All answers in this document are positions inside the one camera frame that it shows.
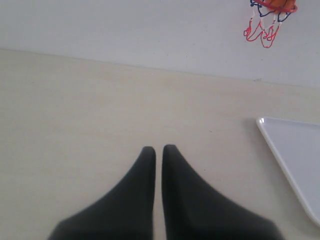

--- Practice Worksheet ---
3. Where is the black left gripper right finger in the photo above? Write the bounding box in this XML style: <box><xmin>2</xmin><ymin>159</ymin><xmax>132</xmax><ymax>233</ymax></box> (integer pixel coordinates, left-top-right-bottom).
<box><xmin>161</xmin><ymin>144</ymin><xmax>284</xmax><ymax>240</ymax></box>

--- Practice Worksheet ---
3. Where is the white plastic tray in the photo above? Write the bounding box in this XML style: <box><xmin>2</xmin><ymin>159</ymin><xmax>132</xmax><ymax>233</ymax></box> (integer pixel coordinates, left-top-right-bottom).
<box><xmin>256</xmin><ymin>116</ymin><xmax>320</xmax><ymax>226</ymax></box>

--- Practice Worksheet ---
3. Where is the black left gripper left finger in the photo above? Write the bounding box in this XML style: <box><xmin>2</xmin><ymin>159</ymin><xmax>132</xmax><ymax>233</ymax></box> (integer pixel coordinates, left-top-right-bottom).
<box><xmin>49</xmin><ymin>146</ymin><xmax>156</xmax><ymax>240</ymax></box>

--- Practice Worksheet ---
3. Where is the small orange basketball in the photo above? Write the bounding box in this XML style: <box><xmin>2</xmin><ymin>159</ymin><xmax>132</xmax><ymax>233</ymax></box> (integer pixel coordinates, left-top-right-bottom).
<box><xmin>264</xmin><ymin>0</ymin><xmax>296</xmax><ymax>11</ymax></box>

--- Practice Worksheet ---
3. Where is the red mini basketball hoop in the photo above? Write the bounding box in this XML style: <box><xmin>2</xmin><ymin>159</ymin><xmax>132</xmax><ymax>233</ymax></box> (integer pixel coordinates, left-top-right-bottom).
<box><xmin>243</xmin><ymin>0</ymin><xmax>298</xmax><ymax>49</ymax></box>

